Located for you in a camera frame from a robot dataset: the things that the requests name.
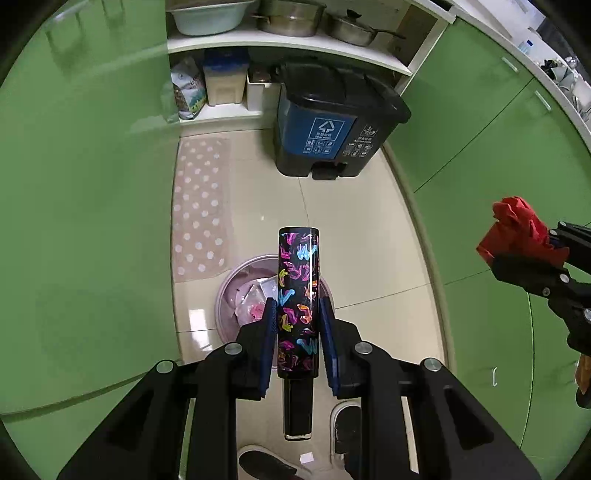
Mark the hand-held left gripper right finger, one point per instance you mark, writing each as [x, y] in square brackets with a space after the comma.
[328, 341]

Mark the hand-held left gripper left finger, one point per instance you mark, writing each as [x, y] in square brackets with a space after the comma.
[270, 332]

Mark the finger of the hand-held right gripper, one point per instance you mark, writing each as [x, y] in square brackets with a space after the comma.
[531, 272]
[577, 240]

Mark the black bottle with colourful print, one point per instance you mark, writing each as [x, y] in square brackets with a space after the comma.
[298, 286]

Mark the red cloth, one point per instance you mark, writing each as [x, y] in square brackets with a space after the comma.
[512, 221]

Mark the person's right hand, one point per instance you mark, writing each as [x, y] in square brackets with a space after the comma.
[583, 374]

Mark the pink plastic wrapper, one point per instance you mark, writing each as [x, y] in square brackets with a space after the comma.
[251, 314]

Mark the pink polka-dot floor mat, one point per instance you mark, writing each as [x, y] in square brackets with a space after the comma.
[201, 207]

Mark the green kitchen cabinet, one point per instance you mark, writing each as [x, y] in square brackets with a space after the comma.
[461, 138]
[92, 184]

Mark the stacked white dishes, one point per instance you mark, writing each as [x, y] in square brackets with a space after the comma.
[572, 87]

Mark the clear plastic bottle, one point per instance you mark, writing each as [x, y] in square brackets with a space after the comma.
[531, 44]

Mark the black blue pedal bin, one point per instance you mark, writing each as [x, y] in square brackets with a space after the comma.
[323, 129]

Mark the white storage box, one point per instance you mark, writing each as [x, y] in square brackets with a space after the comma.
[258, 94]

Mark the white container with blue lid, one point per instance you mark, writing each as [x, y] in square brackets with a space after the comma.
[225, 83]

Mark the printed plastic bag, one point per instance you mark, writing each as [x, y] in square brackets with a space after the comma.
[187, 90]

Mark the white open shelf unit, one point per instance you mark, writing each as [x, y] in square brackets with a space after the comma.
[277, 44]

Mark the steel saucepan with lid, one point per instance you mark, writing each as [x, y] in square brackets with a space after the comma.
[351, 30]

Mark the steel stockpot with glass lid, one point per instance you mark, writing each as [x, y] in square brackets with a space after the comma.
[288, 21]

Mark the light blue plastic basin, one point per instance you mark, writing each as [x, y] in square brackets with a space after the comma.
[207, 18]

